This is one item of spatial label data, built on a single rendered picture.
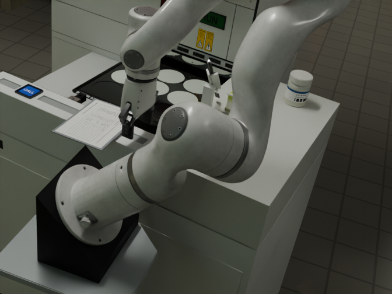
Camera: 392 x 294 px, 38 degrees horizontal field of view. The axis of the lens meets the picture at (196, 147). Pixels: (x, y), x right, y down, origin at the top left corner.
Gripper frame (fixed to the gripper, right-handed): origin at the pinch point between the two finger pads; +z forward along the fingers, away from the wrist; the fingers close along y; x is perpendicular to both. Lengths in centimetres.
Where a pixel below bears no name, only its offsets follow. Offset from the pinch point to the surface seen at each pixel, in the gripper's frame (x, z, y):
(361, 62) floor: 9, 101, -332
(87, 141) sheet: -7.7, 2.2, 10.7
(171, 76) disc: -16, 10, -47
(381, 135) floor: 48, 101, -227
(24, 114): -33.7, 7.3, 5.1
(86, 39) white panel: -59, 13, -57
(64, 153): -19.6, 14.3, 5.1
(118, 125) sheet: -6.0, 2.3, -0.4
